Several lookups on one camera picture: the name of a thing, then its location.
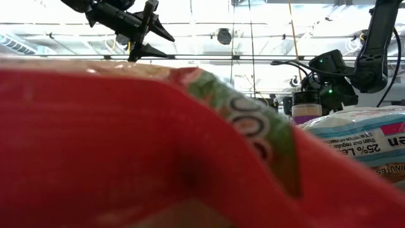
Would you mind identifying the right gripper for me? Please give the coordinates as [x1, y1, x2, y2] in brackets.
[282, 49, 358, 117]

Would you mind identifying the long ceiling light bar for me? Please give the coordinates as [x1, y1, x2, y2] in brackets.
[34, 54, 405, 61]

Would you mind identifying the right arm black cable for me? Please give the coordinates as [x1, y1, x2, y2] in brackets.
[270, 59, 320, 79]

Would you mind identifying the black-lid spice jar purple label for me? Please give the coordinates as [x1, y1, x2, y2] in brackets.
[291, 91, 323, 126]

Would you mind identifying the yellow cable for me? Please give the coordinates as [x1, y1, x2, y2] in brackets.
[287, 0, 304, 92]

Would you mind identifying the blue white ramen packet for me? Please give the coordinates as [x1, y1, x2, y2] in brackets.
[297, 106, 405, 191]

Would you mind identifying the orange-red ramen packet green stripe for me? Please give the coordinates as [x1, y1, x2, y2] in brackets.
[0, 55, 405, 228]

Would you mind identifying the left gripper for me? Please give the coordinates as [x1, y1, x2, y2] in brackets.
[85, 0, 175, 63]

